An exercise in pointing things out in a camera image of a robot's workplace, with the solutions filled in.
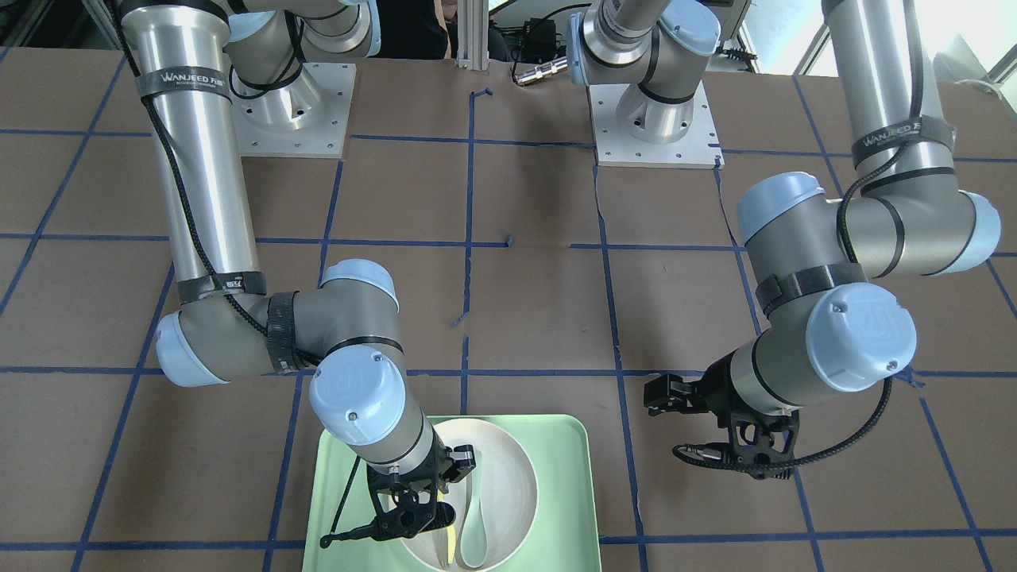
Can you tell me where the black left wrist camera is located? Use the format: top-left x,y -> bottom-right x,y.
643,373 -> 718,416

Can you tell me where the pale blue plastic spoon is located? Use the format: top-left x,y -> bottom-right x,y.
457,465 -> 488,570

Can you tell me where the light green plastic tray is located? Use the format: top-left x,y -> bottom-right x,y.
303,414 -> 601,571

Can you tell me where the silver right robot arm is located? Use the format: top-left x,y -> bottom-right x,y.
108,1 -> 475,547

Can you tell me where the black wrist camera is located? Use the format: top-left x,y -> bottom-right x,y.
643,373 -> 718,416
440,444 -> 477,484

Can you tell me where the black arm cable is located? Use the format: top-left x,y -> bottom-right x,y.
111,0 -> 319,374
672,0 -> 958,470

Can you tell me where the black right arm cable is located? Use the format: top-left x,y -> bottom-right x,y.
111,0 -> 319,374

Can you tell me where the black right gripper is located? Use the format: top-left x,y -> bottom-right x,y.
366,453 -> 458,542

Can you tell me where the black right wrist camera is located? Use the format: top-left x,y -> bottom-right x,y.
440,444 -> 477,484

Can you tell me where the white round plate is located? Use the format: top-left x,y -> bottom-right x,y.
400,419 -> 539,571

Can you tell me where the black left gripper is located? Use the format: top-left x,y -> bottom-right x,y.
727,404 -> 799,479

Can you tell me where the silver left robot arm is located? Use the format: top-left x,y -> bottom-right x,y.
644,1 -> 1001,479

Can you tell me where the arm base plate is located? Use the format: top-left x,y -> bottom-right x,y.
231,63 -> 357,159
589,84 -> 725,169

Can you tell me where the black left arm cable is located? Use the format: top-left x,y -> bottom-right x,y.
672,0 -> 958,470

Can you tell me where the yellow plastic fork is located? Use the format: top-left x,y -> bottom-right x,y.
439,525 -> 457,570

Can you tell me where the aluminium frame post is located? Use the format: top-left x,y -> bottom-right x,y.
454,0 -> 489,72

